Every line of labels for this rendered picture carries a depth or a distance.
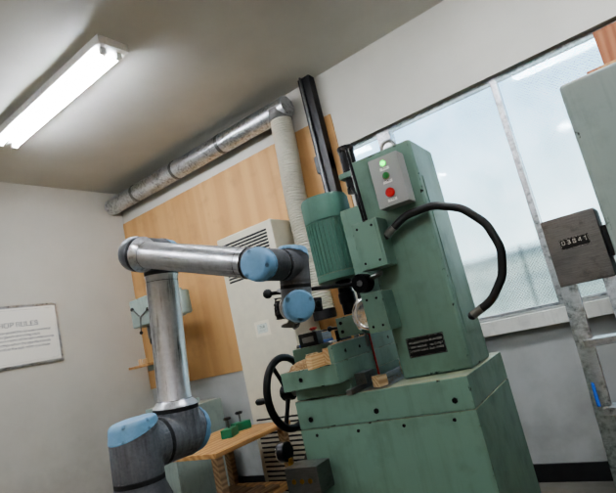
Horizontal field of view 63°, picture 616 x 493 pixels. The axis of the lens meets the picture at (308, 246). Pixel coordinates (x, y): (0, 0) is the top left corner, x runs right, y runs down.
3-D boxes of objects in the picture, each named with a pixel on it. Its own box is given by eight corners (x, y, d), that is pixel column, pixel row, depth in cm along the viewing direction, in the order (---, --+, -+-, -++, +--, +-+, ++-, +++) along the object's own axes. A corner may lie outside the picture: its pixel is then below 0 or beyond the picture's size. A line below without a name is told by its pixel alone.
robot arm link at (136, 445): (101, 487, 149) (94, 426, 152) (147, 469, 164) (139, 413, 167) (135, 485, 141) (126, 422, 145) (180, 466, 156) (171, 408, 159)
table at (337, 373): (345, 365, 217) (342, 351, 218) (411, 352, 201) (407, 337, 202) (260, 397, 165) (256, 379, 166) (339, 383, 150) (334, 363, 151)
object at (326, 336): (312, 344, 198) (309, 331, 199) (335, 339, 192) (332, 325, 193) (293, 349, 187) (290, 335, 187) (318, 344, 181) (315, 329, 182)
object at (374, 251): (373, 271, 162) (361, 227, 165) (398, 264, 158) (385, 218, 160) (361, 271, 155) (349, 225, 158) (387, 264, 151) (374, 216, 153)
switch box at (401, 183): (387, 211, 160) (374, 164, 163) (416, 201, 155) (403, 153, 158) (379, 209, 155) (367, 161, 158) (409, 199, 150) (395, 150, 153)
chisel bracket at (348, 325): (349, 339, 182) (343, 317, 184) (383, 332, 175) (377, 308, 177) (339, 342, 176) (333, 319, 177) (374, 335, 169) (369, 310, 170)
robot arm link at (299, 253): (292, 242, 140) (296, 287, 138) (314, 245, 149) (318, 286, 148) (265, 246, 144) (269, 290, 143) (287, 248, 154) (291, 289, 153)
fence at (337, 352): (403, 338, 203) (400, 325, 204) (407, 337, 202) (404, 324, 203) (330, 364, 152) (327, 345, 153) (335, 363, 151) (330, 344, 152)
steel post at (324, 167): (399, 485, 306) (300, 84, 353) (416, 485, 300) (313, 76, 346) (392, 491, 299) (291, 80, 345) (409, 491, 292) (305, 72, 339)
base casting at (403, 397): (361, 399, 200) (355, 376, 202) (507, 377, 171) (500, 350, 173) (299, 430, 162) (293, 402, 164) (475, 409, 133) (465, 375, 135)
